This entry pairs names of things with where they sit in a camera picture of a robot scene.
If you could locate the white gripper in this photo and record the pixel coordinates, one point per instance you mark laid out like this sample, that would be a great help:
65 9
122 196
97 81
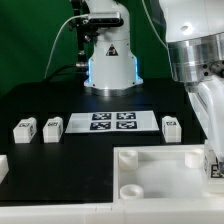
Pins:
207 100

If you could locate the white square tabletop tray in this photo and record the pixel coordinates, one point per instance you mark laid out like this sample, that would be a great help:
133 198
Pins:
159 172

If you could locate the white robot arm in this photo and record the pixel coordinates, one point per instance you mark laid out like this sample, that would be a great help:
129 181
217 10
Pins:
195 45

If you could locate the white sheet with fiducial tags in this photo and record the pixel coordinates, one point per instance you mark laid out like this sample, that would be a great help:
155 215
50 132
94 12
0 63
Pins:
128 121

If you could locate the white front fence bar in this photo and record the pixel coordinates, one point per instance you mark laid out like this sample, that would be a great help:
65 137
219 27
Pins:
205 211

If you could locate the white block left edge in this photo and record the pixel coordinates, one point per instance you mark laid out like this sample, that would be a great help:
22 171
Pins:
3 167

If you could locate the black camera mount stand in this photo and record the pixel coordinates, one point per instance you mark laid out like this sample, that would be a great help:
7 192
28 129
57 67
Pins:
84 34

